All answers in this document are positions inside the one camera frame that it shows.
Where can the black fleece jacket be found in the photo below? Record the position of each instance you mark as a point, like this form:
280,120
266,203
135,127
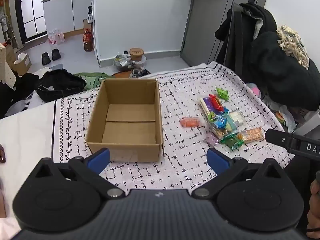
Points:
280,75

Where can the clear white cake packet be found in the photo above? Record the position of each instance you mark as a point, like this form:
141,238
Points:
236,118

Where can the flat cardboard carton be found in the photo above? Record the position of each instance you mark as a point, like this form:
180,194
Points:
85,26

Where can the open cardboard box with paper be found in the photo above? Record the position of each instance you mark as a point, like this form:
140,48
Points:
22,66

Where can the black stitched pants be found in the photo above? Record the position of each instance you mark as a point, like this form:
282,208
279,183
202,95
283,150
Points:
60,82

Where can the white dotted garment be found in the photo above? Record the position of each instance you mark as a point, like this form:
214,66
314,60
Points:
6,67

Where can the white black-patterned tablecloth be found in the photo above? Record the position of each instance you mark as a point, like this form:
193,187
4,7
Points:
175,92

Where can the white tote bag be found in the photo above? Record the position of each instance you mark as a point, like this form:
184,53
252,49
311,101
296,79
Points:
22,105

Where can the purple cake packet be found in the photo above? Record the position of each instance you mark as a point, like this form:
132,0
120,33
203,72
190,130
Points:
205,105

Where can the white floor cloth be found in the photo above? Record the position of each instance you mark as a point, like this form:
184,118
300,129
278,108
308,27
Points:
41,72

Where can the beige fluffy garment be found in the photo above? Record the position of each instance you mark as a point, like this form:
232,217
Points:
291,45

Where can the grey sneaker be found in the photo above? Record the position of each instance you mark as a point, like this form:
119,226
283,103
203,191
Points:
138,73

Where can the small purple snack packet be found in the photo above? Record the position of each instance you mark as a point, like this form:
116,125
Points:
212,140

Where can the orange snack packet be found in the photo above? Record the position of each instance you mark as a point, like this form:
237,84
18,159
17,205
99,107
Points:
190,122

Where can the small green snack packet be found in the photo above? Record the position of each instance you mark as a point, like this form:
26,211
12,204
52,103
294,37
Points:
212,116

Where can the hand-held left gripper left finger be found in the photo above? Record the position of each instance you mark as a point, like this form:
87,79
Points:
98,158

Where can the brown cardboard box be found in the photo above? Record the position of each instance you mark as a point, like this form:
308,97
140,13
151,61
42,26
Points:
125,151

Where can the small grey mat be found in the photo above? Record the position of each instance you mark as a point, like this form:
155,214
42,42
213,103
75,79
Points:
57,67

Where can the cooking oil bottle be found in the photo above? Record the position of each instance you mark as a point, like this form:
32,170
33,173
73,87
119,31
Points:
87,42

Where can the person's right hand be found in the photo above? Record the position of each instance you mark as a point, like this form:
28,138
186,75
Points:
315,216

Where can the green cartoon floor mat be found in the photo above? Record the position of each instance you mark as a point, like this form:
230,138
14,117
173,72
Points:
92,81

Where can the dark spray bottle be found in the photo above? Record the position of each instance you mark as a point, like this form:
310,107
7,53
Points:
90,15

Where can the brown paper bowl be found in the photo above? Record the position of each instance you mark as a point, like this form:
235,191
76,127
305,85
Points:
136,53

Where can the orange biscuit packet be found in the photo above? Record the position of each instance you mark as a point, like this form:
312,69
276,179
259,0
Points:
251,135

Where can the red snack bar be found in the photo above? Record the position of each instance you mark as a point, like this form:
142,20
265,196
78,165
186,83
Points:
216,102

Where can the bright green candy packet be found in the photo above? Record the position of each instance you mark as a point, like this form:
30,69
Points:
222,94

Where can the plastic trash bag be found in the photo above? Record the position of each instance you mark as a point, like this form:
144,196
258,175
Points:
121,62

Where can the black coat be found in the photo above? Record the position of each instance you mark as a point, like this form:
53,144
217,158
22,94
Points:
265,15

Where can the white cabinet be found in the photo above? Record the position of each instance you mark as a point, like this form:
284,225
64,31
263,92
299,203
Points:
60,12

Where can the black buttoned garment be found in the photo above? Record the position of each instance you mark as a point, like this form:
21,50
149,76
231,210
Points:
15,92

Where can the clear cracker packet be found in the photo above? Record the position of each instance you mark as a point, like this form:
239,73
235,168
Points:
220,131

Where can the clear plastic container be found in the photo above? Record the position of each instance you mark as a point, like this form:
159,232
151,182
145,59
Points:
140,63

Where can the dark green snack packet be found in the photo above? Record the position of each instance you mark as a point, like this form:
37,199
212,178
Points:
232,142

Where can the blue snack packet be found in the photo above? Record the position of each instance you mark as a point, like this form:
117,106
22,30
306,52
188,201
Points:
221,122

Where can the pink cloth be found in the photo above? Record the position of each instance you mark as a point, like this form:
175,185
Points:
6,227

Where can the pink plush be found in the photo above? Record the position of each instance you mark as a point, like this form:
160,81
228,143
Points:
255,90

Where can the pack of water bottles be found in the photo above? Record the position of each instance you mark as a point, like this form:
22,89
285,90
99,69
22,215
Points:
55,37

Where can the crumpled plastic bag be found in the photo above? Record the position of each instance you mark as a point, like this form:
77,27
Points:
285,116

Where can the grey door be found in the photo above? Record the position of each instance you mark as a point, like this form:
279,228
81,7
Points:
207,17

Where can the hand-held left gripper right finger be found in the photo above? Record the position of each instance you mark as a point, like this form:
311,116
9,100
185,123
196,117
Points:
217,160

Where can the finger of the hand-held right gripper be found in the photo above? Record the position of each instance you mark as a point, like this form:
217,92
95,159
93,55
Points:
277,137

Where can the tall cardboard box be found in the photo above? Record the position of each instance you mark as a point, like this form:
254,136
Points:
10,53

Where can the brown round floor mat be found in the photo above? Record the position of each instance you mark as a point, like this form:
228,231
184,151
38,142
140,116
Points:
122,75

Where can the black-framed glass door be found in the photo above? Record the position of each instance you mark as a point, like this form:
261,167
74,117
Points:
27,5

